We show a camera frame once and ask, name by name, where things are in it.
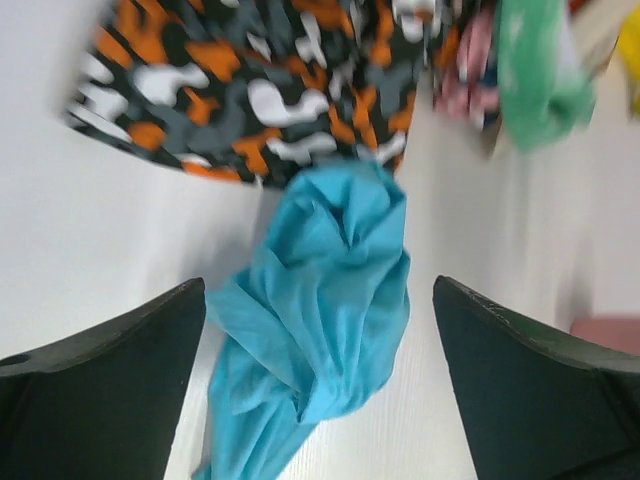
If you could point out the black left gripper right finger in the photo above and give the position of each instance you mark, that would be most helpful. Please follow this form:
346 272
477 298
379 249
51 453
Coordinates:
536 402

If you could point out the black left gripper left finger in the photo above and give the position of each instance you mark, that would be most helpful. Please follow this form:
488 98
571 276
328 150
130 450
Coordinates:
103 403

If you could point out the turquoise blue cloth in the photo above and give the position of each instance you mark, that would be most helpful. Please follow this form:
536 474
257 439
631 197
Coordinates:
313 324

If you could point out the green white tie-dye cloth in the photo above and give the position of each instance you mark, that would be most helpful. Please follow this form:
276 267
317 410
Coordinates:
545 91

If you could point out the pink patterned cloth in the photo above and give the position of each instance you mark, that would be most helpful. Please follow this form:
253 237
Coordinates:
469 86

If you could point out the black orange white patterned cloth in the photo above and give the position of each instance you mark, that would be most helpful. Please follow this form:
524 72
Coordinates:
255 91

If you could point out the pink plastic cup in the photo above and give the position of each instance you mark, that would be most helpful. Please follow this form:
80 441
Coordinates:
619 333

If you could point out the yellow banana bunch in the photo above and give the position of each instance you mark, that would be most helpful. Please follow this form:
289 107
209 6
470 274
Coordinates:
628 49

